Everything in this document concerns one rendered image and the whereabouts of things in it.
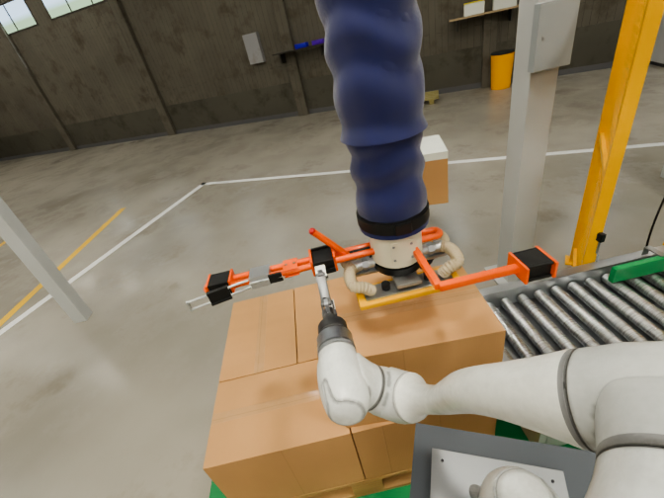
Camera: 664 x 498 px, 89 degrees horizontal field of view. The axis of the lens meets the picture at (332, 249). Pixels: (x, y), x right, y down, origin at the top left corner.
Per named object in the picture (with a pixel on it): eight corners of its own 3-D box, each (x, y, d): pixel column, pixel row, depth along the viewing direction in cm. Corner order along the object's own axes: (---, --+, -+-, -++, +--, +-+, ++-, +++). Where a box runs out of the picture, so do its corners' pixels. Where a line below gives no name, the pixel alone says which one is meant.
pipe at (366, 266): (432, 235, 128) (431, 222, 125) (461, 274, 107) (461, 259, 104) (345, 256, 128) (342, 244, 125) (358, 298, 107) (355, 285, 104)
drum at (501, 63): (510, 84, 794) (513, 47, 754) (513, 88, 757) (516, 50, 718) (487, 87, 810) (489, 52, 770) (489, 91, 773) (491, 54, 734)
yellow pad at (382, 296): (451, 268, 116) (451, 257, 113) (464, 287, 107) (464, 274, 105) (355, 291, 116) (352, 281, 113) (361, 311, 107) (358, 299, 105)
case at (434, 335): (458, 326, 164) (458, 261, 143) (498, 401, 131) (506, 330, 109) (338, 349, 167) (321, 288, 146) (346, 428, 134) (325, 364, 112)
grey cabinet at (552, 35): (563, 63, 179) (574, -6, 163) (570, 64, 175) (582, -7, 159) (527, 72, 179) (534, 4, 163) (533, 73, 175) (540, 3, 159)
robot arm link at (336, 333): (322, 372, 81) (319, 352, 86) (359, 363, 81) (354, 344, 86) (313, 346, 76) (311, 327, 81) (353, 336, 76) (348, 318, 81)
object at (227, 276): (237, 280, 118) (232, 268, 115) (234, 292, 111) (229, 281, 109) (213, 285, 118) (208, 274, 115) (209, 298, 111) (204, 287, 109)
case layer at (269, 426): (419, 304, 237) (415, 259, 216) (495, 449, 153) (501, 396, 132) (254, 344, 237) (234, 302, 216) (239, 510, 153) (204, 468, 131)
